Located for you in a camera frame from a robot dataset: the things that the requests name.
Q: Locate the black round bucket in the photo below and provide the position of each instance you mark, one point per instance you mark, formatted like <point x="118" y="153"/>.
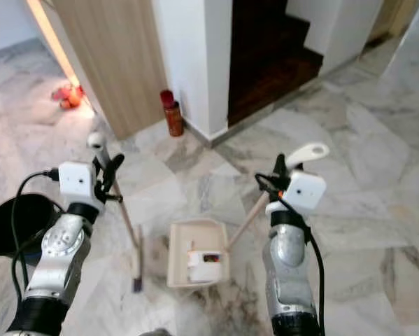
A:
<point x="6" y="227"/>

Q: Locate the orange and red toy pile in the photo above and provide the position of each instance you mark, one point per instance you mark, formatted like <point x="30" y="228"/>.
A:
<point x="68" y="96"/>

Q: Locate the dark wooden staircase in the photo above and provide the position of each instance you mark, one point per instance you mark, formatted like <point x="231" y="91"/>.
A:
<point x="268" y="63"/>

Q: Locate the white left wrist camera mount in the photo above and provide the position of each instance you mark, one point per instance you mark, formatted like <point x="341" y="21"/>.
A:
<point x="77" y="183"/>

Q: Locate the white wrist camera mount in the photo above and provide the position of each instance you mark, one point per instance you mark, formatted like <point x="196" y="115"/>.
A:
<point x="301" y="190"/>
<point x="77" y="183"/>

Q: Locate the brown bottle with red cap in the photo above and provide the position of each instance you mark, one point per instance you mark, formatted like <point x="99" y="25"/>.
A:
<point x="173" y="117"/>

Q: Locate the light wooden door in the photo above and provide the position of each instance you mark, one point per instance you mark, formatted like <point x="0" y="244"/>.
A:
<point x="118" y="63"/>

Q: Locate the small white box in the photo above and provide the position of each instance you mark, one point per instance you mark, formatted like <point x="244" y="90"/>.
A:
<point x="203" y="266"/>

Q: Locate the wooden door frame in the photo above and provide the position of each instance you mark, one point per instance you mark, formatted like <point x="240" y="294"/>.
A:
<point x="394" y="19"/>

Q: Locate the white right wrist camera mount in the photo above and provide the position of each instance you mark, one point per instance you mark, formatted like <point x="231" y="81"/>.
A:
<point x="301" y="190"/>

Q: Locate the wooden broom with white knob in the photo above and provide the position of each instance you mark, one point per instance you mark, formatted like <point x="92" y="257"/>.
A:
<point x="95" y="139"/>

